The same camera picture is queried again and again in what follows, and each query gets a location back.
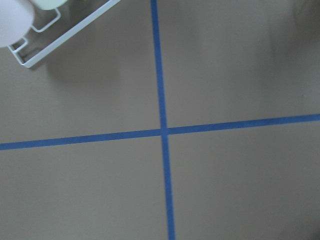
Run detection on pale green cup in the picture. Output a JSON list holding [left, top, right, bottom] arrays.
[[30, 0, 68, 11]]

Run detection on white wire cup rack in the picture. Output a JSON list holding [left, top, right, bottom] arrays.
[[7, 0, 119, 68]]

